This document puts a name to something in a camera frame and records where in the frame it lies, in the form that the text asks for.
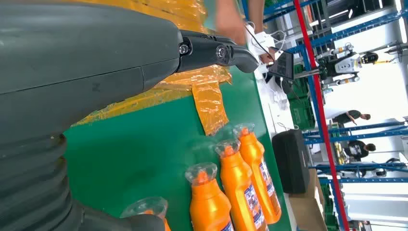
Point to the orange detergent bottle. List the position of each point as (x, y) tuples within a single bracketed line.
[(255, 159), (208, 204), (149, 205), (237, 188)]

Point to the brown cardboard box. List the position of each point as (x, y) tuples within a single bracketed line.
[(306, 207)]

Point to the green crate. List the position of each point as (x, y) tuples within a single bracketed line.
[(301, 111)]

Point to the red pole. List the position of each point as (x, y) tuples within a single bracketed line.
[(322, 111)]

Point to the yellow taped cardboard mat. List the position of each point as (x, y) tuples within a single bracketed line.
[(208, 105)]

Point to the black zipped case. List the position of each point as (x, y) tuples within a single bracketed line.
[(290, 161)]

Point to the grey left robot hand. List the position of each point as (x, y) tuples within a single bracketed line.
[(79, 57)]

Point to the white table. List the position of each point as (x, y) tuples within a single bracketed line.
[(271, 111)]

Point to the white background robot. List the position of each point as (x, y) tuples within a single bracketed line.
[(345, 65)]

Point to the person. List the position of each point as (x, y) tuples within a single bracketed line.
[(349, 116), (228, 16), (358, 149)]

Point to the black tablet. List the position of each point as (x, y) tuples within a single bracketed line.
[(282, 65)]

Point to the blue shelving rack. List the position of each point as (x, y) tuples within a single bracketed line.
[(366, 180)]

